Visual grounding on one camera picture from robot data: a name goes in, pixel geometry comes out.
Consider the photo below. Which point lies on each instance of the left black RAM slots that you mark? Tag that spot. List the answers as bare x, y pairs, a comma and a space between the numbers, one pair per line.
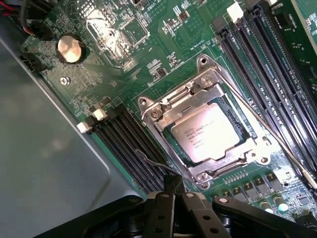
131, 146

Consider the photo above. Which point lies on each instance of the silver motherboard screw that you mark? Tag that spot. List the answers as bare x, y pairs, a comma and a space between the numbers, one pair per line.
65, 80

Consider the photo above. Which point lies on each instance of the bare chipset chip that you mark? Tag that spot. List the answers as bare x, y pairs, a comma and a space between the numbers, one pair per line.
109, 37

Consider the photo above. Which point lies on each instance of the black header connector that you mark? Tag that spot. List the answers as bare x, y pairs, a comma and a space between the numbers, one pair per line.
29, 62

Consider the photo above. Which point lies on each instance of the metal CPU socket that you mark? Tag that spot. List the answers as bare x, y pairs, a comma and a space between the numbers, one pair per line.
148, 109

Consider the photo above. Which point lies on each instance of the right black RAM slots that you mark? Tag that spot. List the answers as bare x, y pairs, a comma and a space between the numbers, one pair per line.
255, 64

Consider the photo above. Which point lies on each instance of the grey PC case wall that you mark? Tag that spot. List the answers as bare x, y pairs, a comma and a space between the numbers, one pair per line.
37, 148

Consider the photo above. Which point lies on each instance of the round silver capacitor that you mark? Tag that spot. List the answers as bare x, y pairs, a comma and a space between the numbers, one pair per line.
280, 202
266, 207

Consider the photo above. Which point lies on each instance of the black ram slots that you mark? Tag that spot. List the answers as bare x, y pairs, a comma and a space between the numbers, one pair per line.
255, 64
131, 146

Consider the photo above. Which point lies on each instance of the metal socket cover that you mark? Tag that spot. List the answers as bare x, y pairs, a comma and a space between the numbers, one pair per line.
173, 111

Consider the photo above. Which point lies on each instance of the long locking lever white tip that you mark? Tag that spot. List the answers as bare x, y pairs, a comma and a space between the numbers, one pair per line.
272, 136

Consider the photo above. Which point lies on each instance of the silver coin battery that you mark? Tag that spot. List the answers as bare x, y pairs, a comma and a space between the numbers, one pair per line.
69, 48

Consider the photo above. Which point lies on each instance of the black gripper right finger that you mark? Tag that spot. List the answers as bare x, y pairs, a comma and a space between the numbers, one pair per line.
203, 220

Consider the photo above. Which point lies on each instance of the green motherboard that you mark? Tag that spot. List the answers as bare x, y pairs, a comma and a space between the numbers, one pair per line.
178, 44

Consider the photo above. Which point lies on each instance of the silver CPU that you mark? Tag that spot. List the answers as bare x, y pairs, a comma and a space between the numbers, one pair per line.
205, 134

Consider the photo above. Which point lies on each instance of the black RAM slot white clip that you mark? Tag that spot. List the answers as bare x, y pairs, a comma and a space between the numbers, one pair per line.
116, 162

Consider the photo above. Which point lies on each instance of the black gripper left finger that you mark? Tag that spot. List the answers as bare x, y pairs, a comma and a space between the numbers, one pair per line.
158, 218

